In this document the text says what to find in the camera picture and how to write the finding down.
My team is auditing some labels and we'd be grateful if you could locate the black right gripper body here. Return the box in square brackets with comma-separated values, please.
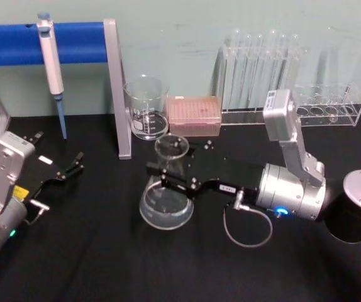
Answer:
[182, 141, 265, 201]

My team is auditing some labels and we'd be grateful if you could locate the pink pipette tip box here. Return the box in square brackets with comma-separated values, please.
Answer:
[164, 95, 223, 137]

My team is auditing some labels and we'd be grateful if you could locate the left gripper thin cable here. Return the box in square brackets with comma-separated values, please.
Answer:
[25, 199, 51, 226]

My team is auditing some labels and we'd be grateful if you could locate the right gripper thin cable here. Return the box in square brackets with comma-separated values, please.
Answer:
[222, 188, 274, 248]

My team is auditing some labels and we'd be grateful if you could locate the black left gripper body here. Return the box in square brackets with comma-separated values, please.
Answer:
[13, 148, 68, 202]

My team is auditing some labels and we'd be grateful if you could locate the low clear acrylic tube rack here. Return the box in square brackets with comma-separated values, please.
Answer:
[293, 81, 361, 127]

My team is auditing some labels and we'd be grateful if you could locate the tall clear test tube rack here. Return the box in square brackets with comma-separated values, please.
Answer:
[214, 27, 304, 126]

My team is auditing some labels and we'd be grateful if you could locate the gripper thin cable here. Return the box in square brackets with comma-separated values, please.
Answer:
[222, 188, 274, 248]
[25, 199, 51, 226]

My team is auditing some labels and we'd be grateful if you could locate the white and blue pipette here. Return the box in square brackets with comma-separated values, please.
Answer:
[36, 12, 69, 140]

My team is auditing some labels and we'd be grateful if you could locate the clear glass test tube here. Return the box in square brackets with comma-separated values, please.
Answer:
[268, 28, 279, 95]
[243, 33, 254, 109]
[278, 33, 289, 92]
[254, 33, 264, 109]
[232, 28, 243, 108]

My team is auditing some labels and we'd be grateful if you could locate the blue bar pipette stand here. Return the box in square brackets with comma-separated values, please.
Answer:
[0, 18, 133, 168]

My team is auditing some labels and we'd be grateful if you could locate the clear glass beaker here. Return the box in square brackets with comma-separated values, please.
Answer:
[123, 74, 170, 142]

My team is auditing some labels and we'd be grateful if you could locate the black table cloth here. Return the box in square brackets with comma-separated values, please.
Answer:
[0, 102, 361, 302]

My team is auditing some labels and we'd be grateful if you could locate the clear glass conical flask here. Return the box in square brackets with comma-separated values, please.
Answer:
[138, 133, 196, 232]

